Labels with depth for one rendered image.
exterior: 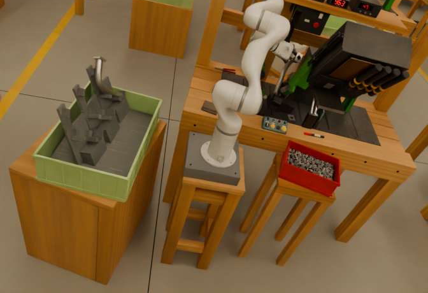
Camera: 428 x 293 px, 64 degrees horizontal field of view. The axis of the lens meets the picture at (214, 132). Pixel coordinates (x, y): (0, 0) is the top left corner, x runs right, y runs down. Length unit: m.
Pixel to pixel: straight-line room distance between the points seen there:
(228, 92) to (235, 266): 1.38
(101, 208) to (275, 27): 1.15
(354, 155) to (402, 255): 1.25
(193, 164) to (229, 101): 0.38
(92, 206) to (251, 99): 0.87
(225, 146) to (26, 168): 0.93
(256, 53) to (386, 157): 1.20
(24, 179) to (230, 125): 0.99
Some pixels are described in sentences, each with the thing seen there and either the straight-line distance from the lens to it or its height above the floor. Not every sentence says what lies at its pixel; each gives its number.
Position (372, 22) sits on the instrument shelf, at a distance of 2.38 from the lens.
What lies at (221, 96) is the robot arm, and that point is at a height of 1.29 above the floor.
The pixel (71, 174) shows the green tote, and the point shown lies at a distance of 1.64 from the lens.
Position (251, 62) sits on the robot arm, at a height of 1.42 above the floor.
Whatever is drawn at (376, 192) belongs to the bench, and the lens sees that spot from 2.63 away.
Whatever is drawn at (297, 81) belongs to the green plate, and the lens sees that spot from 2.17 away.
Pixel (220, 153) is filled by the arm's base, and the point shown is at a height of 0.98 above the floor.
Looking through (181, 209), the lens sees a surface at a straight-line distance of 1.91.
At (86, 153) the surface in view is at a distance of 1.69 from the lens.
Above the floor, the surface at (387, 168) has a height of 0.84.
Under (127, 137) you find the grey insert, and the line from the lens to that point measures 1.87.
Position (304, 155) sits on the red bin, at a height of 0.87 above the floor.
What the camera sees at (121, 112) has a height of 0.89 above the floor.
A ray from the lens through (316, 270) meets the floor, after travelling 2.77.
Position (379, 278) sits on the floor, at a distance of 3.04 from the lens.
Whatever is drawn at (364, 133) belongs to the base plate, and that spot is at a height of 0.90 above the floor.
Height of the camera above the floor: 2.14
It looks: 40 degrees down
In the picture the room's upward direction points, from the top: 18 degrees clockwise
